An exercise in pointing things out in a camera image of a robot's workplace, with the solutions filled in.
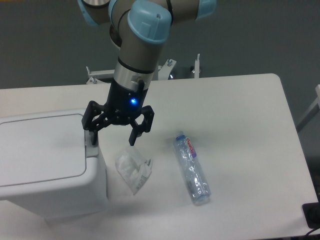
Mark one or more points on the white plastic trash can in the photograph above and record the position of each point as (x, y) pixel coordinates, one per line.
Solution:
(49, 166)

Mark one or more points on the clear plastic water bottle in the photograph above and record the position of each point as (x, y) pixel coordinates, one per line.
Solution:
(193, 175)

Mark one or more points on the crumpled white plastic wrapper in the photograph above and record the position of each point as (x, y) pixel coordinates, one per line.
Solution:
(134, 168)

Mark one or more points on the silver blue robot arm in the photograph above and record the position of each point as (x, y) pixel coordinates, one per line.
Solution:
(140, 29)

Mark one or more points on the white frame at right edge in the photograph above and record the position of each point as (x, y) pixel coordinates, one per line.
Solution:
(310, 112)

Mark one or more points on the black device at table edge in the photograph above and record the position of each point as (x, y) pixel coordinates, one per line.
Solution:
(312, 214)

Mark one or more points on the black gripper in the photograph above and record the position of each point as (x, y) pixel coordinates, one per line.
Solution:
(123, 107)

